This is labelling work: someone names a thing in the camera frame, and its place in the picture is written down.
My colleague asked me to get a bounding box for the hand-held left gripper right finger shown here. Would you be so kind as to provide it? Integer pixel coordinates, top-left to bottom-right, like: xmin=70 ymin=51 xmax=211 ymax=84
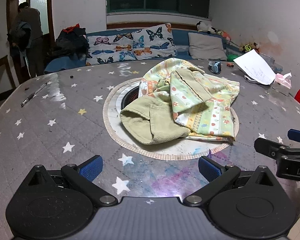
xmin=183 ymin=156 xmax=281 ymax=207

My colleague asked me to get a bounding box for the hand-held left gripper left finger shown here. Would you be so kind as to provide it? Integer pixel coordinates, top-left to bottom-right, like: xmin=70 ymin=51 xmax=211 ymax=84
xmin=22 ymin=155 xmax=117 ymax=207

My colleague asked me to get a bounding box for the patterned children's shirt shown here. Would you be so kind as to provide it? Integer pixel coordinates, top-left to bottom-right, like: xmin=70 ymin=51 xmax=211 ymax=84
xmin=120 ymin=57 xmax=240 ymax=145

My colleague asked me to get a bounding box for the pile of dark clothes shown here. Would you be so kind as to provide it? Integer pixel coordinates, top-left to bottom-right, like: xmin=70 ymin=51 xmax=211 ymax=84
xmin=46 ymin=24 xmax=90 ymax=62

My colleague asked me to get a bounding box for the grey star-print table cover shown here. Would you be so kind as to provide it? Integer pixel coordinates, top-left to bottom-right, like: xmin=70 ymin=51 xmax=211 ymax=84
xmin=0 ymin=59 xmax=300 ymax=240

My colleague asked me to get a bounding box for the pink tissue pack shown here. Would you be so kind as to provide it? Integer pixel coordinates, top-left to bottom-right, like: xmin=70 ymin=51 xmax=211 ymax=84
xmin=272 ymin=72 xmax=292 ymax=96

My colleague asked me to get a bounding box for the white paper sheet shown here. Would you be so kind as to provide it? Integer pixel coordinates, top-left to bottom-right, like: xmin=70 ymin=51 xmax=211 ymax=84
xmin=233 ymin=49 xmax=276 ymax=86

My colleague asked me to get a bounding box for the round built-in table heater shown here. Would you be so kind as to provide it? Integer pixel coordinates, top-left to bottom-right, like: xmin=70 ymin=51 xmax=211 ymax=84
xmin=102 ymin=77 xmax=240 ymax=161

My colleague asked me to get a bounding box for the pen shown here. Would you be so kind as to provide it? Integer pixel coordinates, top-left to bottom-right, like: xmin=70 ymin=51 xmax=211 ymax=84
xmin=20 ymin=81 xmax=52 ymax=107

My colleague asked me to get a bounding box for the grey pillow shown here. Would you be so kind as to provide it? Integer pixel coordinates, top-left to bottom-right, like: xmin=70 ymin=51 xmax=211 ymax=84
xmin=187 ymin=32 xmax=228 ymax=61

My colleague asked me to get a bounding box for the butterfly print pillow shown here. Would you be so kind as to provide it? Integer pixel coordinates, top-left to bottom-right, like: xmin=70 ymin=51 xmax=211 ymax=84
xmin=85 ymin=23 xmax=178 ymax=67

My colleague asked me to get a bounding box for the blue sofa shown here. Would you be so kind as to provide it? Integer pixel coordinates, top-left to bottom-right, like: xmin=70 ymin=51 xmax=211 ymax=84
xmin=44 ymin=27 xmax=243 ymax=74

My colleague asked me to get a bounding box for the black and white plush toy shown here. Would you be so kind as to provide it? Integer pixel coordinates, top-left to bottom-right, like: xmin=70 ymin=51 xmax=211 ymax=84
xmin=196 ymin=20 xmax=219 ymax=34

